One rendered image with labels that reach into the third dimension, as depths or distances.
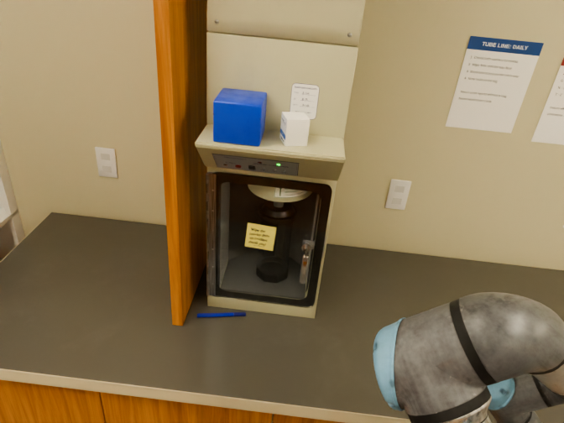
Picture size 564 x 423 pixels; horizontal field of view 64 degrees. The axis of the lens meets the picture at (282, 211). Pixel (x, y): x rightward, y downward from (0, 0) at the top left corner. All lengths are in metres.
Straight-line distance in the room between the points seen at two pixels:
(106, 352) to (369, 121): 1.03
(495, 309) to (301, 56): 0.63
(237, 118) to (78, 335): 0.75
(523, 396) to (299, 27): 0.85
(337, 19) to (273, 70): 0.17
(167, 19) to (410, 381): 0.75
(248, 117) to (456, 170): 0.89
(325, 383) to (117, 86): 1.11
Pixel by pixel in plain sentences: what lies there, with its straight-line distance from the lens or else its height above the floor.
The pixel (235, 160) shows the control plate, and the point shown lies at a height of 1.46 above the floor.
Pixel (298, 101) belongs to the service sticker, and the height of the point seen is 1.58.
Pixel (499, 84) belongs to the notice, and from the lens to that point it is 1.56.
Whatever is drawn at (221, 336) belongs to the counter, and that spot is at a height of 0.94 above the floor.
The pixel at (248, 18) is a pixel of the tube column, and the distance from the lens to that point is 1.01.
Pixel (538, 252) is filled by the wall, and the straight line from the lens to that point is 1.91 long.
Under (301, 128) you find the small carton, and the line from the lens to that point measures 0.97.
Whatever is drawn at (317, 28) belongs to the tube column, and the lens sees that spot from 1.00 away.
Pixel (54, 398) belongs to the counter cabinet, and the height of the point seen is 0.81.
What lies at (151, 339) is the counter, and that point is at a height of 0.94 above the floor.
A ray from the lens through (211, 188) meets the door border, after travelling 1.13.
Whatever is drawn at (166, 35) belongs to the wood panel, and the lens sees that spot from 0.96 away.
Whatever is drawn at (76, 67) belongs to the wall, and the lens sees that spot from 1.65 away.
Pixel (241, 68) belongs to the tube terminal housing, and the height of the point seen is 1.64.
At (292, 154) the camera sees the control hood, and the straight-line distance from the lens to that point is 0.95.
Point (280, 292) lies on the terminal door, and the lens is 1.29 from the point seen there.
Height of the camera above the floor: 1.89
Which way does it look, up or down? 31 degrees down
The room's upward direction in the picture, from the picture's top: 5 degrees clockwise
